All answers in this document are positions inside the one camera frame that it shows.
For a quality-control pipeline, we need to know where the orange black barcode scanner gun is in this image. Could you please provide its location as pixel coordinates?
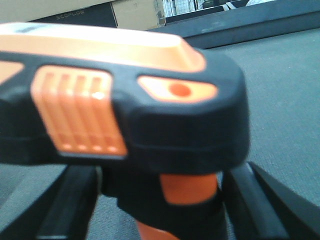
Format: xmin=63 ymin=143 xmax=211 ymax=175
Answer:
xmin=0 ymin=22 xmax=250 ymax=240

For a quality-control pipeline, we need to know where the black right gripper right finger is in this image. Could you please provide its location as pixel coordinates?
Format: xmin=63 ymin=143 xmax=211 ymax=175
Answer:
xmin=222 ymin=162 xmax=320 ymax=240

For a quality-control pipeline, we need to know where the large cardboard box black panel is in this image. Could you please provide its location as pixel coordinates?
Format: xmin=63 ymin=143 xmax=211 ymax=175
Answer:
xmin=0 ymin=0 xmax=168 ymax=30

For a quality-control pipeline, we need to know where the dark grey raised platform edge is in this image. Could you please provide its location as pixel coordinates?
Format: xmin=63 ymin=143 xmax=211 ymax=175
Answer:
xmin=152 ymin=0 xmax=320 ymax=49

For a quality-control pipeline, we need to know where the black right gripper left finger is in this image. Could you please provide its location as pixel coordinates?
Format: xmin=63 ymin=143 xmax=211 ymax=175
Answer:
xmin=0 ymin=166 xmax=99 ymax=240

